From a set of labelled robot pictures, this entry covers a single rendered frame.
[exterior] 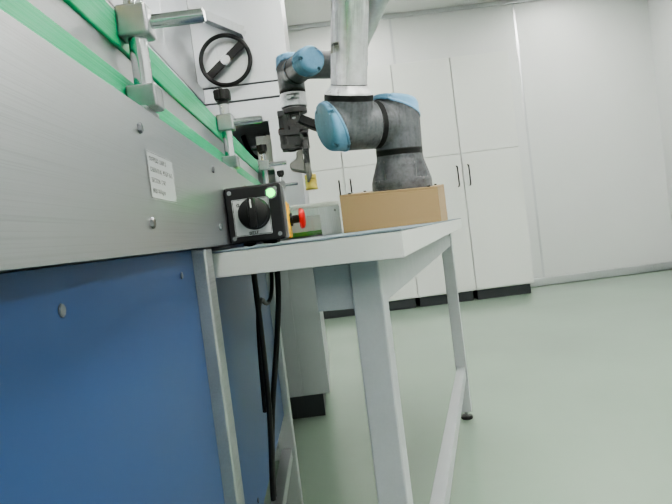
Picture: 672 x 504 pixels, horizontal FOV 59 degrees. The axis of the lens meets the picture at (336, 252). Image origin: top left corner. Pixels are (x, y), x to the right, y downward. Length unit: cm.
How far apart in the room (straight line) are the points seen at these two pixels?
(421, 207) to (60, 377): 112
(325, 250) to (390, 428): 25
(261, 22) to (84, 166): 223
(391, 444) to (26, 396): 55
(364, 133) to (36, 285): 112
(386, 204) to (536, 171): 464
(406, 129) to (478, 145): 395
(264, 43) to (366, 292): 189
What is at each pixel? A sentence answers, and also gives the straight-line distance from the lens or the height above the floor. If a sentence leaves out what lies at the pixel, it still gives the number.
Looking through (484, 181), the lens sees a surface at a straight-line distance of 537.
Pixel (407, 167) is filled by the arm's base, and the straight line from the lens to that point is 144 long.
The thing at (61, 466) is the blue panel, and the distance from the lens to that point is 37.
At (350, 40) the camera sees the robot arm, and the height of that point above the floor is 117.
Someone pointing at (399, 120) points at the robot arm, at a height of 100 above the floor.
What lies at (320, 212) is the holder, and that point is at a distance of 161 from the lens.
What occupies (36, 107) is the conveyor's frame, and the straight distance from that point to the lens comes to 34.
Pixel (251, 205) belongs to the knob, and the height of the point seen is 80.
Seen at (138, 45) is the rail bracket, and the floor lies 93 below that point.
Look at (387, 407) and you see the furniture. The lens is 79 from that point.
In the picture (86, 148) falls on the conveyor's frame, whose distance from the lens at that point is 39.
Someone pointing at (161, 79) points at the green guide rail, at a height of 94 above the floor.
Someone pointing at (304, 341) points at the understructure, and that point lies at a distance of 246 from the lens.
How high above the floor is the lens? 75
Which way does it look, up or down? 2 degrees down
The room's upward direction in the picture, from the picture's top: 7 degrees counter-clockwise
